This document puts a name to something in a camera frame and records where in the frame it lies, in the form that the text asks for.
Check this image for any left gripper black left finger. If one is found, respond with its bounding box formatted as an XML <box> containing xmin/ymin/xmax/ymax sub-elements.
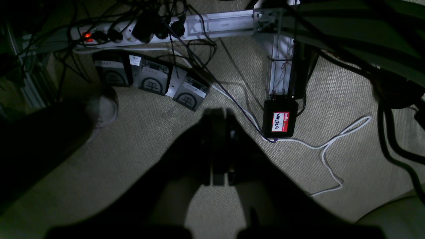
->
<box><xmin>46</xmin><ymin>109</ymin><xmax>216</xmax><ymax>239</ymax></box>

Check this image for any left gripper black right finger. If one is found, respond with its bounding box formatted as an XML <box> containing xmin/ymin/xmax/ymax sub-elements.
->
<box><xmin>226</xmin><ymin>109</ymin><xmax>385</xmax><ymax>239</ymax></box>

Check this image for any black box with name sticker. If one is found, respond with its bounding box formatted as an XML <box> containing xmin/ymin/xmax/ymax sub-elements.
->
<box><xmin>262</xmin><ymin>95</ymin><xmax>298</xmax><ymax>139</ymax></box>

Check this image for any grey shoe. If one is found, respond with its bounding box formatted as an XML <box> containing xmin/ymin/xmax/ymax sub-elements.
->
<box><xmin>85</xmin><ymin>86</ymin><xmax>119</xmax><ymax>143</ymax></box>

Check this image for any middle foot pedal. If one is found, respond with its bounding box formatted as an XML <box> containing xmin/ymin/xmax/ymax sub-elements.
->
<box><xmin>129</xmin><ymin>55</ymin><xmax>172</xmax><ymax>96</ymax></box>

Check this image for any left foot pedal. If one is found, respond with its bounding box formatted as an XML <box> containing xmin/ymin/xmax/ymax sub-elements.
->
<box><xmin>94</xmin><ymin>59</ymin><xmax>131</xmax><ymax>87</ymax></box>

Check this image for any white power strip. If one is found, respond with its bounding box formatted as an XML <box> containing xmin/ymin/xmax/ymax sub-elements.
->
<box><xmin>70</xmin><ymin>16</ymin><xmax>204</xmax><ymax>49</ymax></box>

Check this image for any white cable on floor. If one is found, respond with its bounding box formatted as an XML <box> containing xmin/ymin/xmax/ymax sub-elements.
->
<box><xmin>212</xmin><ymin>85</ymin><xmax>372</xmax><ymax>197</ymax></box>

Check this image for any aluminium frame profile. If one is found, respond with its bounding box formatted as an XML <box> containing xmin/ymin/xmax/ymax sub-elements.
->
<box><xmin>183</xmin><ymin>8</ymin><xmax>305</xmax><ymax>99</ymax></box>

